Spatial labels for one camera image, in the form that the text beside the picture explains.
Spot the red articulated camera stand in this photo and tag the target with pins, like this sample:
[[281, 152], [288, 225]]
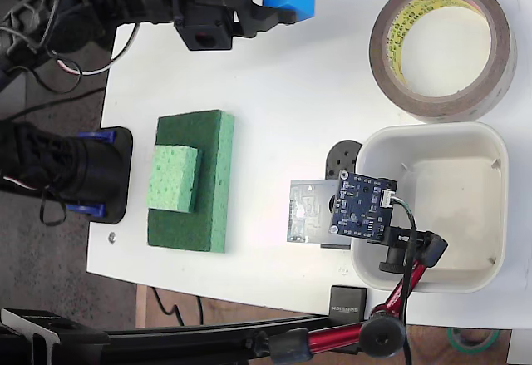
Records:
[[399, 294]]

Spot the silver grey circuit board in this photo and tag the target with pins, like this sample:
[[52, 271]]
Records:
[[305, 211]]

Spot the green plastic ring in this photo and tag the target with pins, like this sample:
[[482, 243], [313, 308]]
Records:
[[457, 342]]

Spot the black clamp block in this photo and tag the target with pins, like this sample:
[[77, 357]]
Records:
[[348, 300]]

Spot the small metal nut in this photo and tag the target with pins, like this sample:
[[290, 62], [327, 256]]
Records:
[[111, 238]]

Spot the blue camera circuit board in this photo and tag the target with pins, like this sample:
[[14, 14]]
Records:
[[363, 207]]

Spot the blue base clamp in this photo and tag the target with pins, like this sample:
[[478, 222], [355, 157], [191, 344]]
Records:
[[85, 210], [97, 136]]

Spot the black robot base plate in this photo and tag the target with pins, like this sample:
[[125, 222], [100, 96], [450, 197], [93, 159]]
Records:
[[122, 174]]

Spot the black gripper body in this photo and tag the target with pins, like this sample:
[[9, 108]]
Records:
[[208, 11]]

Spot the large brown tape roll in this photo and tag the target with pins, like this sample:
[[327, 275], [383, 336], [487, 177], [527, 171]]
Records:
[[500, 65]]

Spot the large dark green sponge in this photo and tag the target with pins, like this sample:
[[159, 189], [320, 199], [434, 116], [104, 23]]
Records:
[[216, 182]]

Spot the black metal rail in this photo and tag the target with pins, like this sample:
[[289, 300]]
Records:
[[166, 340]]

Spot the wooden board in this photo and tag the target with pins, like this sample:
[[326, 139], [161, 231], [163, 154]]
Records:
[[145, 307]]

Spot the white plastic tub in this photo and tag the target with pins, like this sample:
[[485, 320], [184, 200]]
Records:
[[449, 198]]

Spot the small light green sponge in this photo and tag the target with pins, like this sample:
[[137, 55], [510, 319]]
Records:
[[172, 178]]

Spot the black round disc mount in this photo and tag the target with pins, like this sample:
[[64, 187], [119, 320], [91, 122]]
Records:
[[343, 155]]

